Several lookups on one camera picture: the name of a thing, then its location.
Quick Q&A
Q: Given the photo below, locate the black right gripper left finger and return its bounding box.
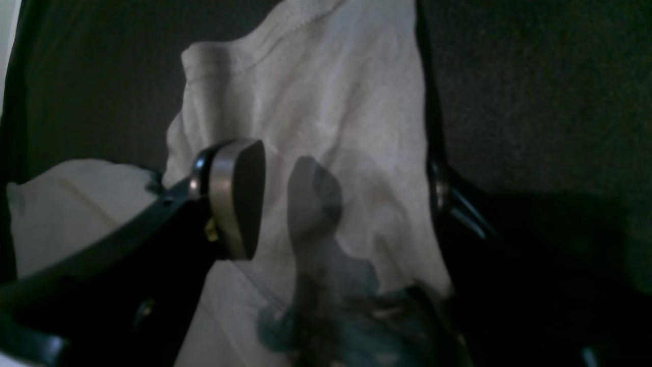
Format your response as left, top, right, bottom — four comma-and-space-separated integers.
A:
1, 139, 266, 366

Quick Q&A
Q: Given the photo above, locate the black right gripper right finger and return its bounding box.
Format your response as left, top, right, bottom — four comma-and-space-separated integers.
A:
428, 161, 652, 367

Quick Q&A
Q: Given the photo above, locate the grey T-shirt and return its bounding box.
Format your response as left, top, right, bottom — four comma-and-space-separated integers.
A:
6, 1, 458, 366

